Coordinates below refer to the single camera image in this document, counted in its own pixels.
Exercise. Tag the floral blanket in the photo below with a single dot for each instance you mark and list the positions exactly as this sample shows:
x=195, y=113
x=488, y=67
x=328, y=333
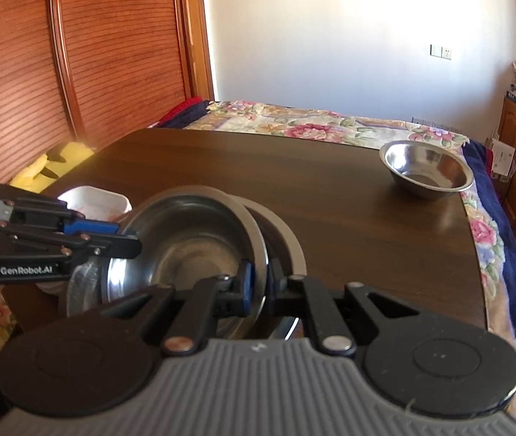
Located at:
x=312, y=127

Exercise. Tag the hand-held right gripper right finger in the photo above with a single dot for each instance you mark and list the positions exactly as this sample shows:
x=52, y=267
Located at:
x=295, y=291

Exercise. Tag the red knitted cloth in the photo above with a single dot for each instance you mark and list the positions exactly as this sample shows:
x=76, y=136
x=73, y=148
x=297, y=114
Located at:
x=183, y=111

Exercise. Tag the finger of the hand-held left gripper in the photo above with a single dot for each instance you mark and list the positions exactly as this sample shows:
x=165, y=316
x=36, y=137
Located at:
x=103, y=243
x=35, y=204

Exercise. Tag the white cardboard box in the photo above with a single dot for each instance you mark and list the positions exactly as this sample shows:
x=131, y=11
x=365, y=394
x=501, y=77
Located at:
x=503, y=161

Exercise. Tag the white wall switch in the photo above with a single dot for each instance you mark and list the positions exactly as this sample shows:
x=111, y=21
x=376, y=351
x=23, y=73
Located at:
x=440, y=52

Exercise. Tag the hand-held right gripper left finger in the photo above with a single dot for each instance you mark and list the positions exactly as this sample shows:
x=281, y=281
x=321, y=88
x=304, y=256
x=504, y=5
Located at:
x=246, y=288

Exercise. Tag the yellow plush toy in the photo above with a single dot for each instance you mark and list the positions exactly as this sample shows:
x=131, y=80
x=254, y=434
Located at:
x=53, y=166

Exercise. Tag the stainless steel bowl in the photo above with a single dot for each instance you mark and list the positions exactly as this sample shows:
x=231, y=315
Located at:
x=426, y=170
x=280, y=231
x=185, y=245

